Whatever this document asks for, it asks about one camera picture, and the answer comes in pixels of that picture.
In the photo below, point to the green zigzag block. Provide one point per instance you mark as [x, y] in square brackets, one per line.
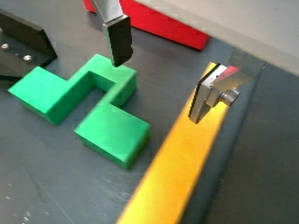
[108, 130]

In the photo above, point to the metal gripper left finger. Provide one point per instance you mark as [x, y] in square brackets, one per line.
[116, 28]

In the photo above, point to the long yellow block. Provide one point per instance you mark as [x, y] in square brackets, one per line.
[164, 190]

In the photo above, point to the black angle bracket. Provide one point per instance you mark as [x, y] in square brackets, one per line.
[25, 47]

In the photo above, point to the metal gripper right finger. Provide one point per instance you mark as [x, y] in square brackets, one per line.
[216, 86]

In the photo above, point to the red slotted board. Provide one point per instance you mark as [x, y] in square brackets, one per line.
[152, 21]

